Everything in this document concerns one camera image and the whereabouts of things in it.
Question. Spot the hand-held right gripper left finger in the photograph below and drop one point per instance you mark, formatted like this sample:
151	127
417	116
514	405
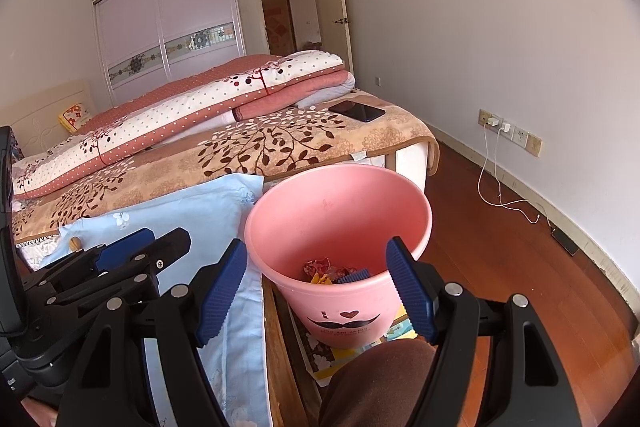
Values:
220	292

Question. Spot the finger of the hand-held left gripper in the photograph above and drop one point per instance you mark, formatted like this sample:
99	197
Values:
170	249
125	249

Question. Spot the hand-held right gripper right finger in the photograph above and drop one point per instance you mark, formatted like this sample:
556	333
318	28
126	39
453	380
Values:
412	292

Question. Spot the blue foam net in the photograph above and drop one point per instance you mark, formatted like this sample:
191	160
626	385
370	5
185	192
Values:
352	277

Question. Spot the yellow foam net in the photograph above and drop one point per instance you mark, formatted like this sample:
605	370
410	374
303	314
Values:
321	279

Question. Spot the floral wrapper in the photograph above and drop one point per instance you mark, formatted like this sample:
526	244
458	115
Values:
322	266

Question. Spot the pink plastic bucket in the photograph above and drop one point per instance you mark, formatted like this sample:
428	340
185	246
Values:
325	217

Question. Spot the light blue cloth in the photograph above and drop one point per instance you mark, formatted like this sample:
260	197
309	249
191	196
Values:
200	217

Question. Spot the white quilted mattress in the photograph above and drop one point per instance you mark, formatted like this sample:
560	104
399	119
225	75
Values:
35	252

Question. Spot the person's leg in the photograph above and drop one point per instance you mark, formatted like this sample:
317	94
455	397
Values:
375	382

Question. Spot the brown leaf-print blanket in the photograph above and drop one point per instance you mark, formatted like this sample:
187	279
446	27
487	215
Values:
225	162

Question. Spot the white bed base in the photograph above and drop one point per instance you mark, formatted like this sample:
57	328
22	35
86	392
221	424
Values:
412	167

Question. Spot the yellow floral pillow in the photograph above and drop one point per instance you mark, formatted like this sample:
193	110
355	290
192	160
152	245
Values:
75	116

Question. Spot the white folded sheet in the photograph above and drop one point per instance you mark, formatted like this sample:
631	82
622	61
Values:
227	117

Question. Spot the dotted tree-print quilt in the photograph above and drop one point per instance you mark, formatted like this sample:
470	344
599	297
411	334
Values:
200	107

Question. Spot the black power bank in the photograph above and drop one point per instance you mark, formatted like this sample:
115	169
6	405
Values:
565	241

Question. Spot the cream bed headboard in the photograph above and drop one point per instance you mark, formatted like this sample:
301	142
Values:
45	107

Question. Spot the white charger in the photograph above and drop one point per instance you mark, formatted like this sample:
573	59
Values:
506	128
494	123

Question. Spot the black smartphone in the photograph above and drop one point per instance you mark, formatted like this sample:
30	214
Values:
357	111

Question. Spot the pink folded blanket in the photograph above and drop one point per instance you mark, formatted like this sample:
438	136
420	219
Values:
300	92

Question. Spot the pale grey folded sheet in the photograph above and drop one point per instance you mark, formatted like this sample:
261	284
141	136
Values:
335	96

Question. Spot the white sliding door wardrobe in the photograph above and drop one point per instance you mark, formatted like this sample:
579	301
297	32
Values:
130	32

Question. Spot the beige wall socket strip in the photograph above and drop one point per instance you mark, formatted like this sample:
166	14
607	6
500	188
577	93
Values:
522	138

